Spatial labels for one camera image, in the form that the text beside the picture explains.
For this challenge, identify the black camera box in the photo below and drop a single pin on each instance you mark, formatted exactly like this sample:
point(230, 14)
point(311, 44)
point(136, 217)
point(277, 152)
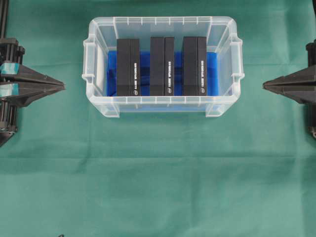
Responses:
point(194, 65)
point(128, 67)
point(162, 66)

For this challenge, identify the green table cloth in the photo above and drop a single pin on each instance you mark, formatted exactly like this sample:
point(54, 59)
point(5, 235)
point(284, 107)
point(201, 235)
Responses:
point(71, 171)

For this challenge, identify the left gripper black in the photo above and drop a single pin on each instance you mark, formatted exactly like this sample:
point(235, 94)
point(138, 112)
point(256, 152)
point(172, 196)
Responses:
point(12, 94)

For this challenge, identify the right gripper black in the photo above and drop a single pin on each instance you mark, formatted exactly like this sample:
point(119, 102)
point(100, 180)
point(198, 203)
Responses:
point(298, 93)

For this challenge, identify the blue plastic liner sheet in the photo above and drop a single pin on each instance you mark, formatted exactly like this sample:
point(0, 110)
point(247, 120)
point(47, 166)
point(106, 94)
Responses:
point(212, 75)

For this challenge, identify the clear plastic storage case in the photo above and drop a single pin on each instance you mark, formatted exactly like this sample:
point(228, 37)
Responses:
point(221, 38)

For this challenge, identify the black frame rail left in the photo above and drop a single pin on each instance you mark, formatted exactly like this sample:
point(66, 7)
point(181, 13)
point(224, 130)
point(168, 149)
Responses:
point(3, 17)

